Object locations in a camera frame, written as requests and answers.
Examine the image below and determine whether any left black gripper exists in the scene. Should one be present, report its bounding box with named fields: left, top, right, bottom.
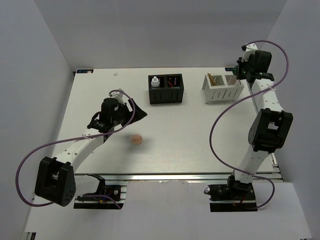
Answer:
left=111, top=98, right=147, bottom=127

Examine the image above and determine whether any pink puff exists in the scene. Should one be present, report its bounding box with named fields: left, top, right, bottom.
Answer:
left=131, top=134, right=143, bottom=146

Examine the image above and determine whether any white small bottle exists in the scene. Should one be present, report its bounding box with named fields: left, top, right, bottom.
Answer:
left=150, top=76, right=160, bottom=88

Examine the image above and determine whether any gold brush vertical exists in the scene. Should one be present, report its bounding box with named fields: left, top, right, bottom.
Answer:
left=207, top=73, right=216, bottom=86

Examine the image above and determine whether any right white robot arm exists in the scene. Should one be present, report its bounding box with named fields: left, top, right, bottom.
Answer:
left=225, top=47, right=293, bottom=200

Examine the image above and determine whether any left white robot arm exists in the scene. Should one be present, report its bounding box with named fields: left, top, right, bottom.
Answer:
left=35, top=97, right=148, bottom=207

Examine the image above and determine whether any white organizer box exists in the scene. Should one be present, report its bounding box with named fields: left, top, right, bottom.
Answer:
left=202, top=74, right=244, bottom=104

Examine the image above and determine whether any black organizer box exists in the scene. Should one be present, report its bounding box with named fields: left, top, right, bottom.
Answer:
left=148, top=73, right=185, bottom=105

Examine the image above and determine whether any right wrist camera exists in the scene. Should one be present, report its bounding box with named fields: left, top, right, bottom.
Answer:
left=241, top=43, right=258, bottom=62

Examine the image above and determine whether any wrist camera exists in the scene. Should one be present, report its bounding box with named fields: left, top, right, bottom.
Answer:
left=241, top=43, right=258, bottom=62
left=109, top=88, right=124, bottom=104

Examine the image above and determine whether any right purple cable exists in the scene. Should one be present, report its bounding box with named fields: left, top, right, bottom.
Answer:
left=209, top=39, right=290, bottom=210

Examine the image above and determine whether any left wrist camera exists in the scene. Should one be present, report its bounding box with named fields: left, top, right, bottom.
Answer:
left=109, top=88, right=124, bottom=104

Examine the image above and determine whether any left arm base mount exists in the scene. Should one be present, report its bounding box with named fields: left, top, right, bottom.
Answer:
left=73, top=174, right=128, bottom=210

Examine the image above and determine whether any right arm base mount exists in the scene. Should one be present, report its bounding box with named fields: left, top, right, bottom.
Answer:
left=203, top=184, right=258, bottom=213

